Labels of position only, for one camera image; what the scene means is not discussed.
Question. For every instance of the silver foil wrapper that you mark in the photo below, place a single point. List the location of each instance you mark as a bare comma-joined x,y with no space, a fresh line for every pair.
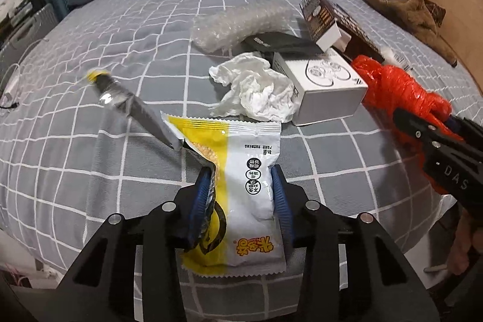
143,110

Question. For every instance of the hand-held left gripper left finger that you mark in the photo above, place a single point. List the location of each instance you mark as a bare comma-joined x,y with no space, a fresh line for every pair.
202,190

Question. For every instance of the grey checked bedsheet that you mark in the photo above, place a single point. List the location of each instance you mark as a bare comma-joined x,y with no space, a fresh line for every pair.
113,50

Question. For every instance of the red plastic bag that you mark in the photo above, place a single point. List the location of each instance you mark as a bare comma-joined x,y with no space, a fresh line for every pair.
392,88

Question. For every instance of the white tissue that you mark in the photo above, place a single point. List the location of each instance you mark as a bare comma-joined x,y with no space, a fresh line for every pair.
256,88

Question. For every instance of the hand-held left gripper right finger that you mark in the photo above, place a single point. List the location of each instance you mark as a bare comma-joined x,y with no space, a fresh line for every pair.
281,193

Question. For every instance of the grey storage basket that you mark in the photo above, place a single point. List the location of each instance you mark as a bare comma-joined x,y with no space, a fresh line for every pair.
26,27

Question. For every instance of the brown garment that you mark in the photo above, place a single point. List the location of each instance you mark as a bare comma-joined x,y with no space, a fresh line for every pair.
407,5

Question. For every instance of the white cardboard box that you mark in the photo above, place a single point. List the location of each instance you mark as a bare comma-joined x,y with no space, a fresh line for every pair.
328,97

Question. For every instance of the clear bubble wrap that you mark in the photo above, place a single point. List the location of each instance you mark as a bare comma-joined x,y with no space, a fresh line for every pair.
234,22

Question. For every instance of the brown printed carton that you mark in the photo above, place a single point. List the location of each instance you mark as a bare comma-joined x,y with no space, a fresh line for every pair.
320,12

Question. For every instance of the black flat wallet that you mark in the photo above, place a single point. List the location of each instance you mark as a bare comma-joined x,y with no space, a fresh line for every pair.
283,41

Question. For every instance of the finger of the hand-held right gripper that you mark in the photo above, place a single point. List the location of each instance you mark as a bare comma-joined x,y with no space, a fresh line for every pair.
415,126
468,127

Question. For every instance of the yellow and white snack packet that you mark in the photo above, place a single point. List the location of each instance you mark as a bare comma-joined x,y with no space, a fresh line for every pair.
245,171

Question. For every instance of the person's right hand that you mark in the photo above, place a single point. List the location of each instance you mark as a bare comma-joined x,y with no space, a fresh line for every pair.
465,242

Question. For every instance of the white labelled wrapper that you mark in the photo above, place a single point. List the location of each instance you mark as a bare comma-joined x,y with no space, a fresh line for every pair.
396,57

